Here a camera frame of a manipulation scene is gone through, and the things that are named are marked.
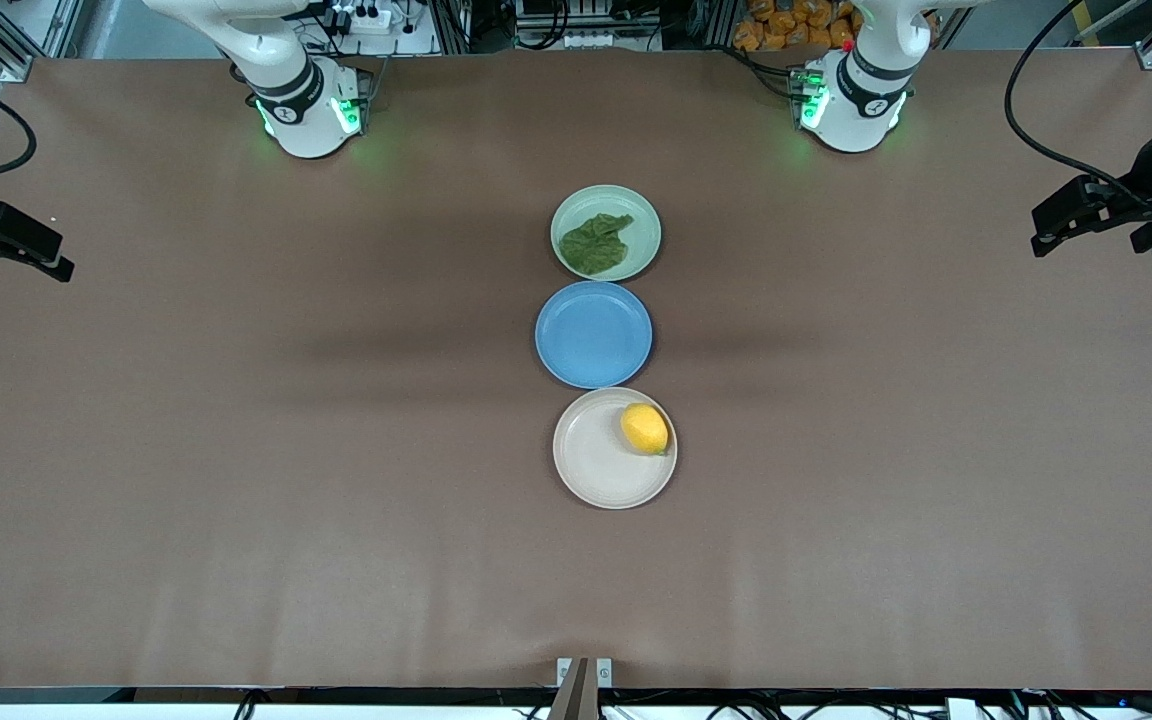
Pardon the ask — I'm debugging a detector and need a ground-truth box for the beige plate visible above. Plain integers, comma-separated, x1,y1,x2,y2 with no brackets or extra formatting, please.
552,387,679,511

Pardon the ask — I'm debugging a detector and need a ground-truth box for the green lettuce leaf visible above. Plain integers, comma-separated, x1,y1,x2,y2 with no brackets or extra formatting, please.
558,213,636,276

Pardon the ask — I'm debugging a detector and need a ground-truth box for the pale green plate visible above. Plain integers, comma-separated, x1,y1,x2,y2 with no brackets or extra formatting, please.
550,184,663,283

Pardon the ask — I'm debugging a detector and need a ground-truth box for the white power strip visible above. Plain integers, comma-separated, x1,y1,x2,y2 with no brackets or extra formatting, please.
329,0,399,37

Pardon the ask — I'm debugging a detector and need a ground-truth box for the yellow lemon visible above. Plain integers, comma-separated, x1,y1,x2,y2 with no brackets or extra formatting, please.
620,403,672,457

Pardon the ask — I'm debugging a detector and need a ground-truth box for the black base cable bundle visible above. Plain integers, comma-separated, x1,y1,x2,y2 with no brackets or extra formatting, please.
724,43,809,103

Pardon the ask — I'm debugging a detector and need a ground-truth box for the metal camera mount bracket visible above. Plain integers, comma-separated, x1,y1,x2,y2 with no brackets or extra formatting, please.
547,656,615,720

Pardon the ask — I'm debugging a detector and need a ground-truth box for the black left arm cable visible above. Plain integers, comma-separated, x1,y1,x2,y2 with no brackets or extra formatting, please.
1003,0,1152,201

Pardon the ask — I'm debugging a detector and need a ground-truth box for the bag of orange snacks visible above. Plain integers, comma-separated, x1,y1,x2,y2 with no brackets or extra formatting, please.
732,0,942,53

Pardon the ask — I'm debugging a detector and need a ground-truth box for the blue plate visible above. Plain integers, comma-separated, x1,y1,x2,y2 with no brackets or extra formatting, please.
534,281,655,390

